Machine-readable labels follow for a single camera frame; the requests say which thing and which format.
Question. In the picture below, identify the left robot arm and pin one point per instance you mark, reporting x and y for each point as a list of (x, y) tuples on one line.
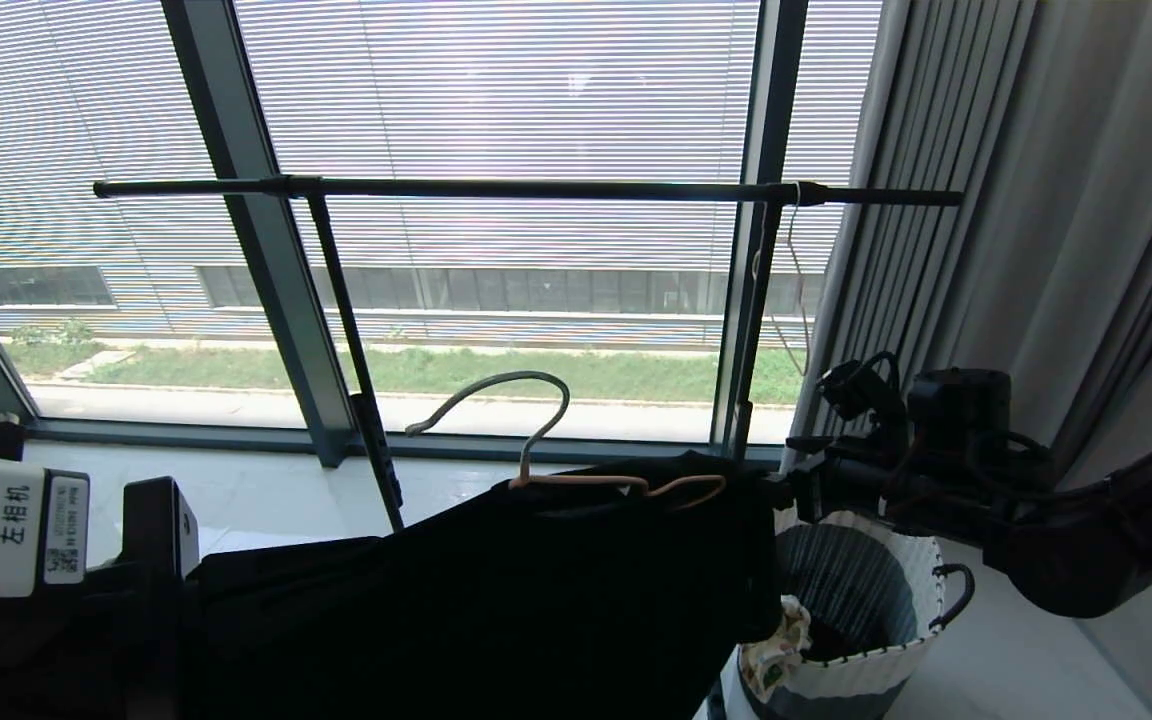
[(36, 660)]

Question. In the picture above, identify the white laundry basket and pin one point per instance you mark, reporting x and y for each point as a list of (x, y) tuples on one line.
[(896, 560)]

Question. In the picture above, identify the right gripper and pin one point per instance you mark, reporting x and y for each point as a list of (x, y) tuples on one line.
[(851, 485)]

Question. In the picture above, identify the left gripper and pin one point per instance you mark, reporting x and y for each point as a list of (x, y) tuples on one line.
[(161, 540)]

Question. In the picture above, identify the cream printed garment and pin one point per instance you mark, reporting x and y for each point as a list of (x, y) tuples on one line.
[(771, 650)]

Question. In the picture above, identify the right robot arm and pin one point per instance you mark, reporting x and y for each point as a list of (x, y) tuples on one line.
[(1086, 540)]

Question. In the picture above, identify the grey curtain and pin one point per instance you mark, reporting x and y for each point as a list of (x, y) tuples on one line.
[(1036, 200)]

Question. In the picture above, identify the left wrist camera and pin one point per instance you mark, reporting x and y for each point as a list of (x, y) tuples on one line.
[(31, 530)]

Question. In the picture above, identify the pink clothes hanger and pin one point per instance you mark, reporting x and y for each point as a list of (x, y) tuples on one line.
[(796, 262), (576, 480)]

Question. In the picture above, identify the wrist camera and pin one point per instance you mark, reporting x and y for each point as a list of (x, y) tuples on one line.
[(841, 385), (31, 530)]

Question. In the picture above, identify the black short-sleeved shirt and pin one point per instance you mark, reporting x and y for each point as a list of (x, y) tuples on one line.
[(486, 600)]

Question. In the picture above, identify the window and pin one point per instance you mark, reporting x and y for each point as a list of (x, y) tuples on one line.
[(536, 90)]

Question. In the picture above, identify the black clothes rack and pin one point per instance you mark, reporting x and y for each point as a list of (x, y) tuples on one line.
[(536, 188)]

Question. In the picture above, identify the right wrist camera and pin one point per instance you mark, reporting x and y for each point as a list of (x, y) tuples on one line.
[(841, 385)]

